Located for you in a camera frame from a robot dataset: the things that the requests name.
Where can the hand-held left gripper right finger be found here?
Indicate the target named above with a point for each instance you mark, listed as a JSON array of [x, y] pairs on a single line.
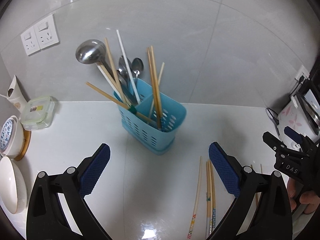
[[222, 170]]

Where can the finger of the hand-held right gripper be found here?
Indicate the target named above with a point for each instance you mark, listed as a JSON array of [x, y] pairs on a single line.
[[293, 135], [275, 143]]

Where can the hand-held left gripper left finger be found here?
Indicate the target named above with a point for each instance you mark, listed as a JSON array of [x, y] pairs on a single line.
[[96, 170]]

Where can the chopstick yellow flower end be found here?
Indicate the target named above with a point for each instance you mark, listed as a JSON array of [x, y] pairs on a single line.
[[208, 192]]

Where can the pale chopstick red flower end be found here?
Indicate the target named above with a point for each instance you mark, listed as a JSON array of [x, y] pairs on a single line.
[[197, 195]]

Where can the bamboo chopstick blue dotted end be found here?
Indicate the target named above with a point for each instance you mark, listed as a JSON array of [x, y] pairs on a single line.
[[213, 205]]

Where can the blue plastic utensil holder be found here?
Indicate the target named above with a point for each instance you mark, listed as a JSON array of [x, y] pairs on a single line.
[[175, 115]]

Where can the green banded wooden chopstick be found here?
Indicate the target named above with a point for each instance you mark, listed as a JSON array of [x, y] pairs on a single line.
[[107, 95]]

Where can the plain bamboo chopstick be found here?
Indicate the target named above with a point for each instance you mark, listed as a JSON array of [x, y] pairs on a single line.
[[156, 85]]

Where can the person's right hand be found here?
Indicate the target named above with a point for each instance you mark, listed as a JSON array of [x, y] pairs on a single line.
[[310, 202]]

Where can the white rice cooker pink flowers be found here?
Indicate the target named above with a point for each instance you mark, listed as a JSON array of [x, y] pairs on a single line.
[[292, 116]]

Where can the round wooden coaster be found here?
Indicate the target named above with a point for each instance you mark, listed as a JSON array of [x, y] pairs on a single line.
[[25, 147]]

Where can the glass container green lid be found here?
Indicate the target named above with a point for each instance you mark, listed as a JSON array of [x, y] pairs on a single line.
[[37, 112]]

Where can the large white bowl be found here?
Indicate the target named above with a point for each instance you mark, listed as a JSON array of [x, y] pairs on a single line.
[[11, 185]]

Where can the cream plastic chopstick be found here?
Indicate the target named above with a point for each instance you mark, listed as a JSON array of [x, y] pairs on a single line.
[[108, 80]]

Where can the blue patterned white bowl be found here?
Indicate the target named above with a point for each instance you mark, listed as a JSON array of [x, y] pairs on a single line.
[[11, 137]]

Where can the long light wooden chopstick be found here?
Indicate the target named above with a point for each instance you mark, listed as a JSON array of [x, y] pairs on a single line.
[[112, 65]]

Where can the long metal spoon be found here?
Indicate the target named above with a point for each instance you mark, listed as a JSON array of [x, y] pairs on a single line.
[[122, 66]]

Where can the white paper cup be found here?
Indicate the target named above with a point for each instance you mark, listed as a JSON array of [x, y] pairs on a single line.
[[16, 97]]

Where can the round metal spoon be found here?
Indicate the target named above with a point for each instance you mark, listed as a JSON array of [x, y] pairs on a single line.
[[137, 65]]

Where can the white plastic chopstick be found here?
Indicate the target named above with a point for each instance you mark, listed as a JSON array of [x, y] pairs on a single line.
[[125, 57]]

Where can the thin white stick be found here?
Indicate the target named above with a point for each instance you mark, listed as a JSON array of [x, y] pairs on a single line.
[[3, 96]]

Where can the stainless steel ladle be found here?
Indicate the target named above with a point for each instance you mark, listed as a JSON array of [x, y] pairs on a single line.
[[90, 51]]

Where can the white double wall outlet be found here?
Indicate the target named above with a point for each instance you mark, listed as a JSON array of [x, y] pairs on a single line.
[[302, 72]]

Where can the white wall switch socket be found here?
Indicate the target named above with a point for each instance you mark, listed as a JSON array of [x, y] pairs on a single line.
[[47, 32], [30, 42]]

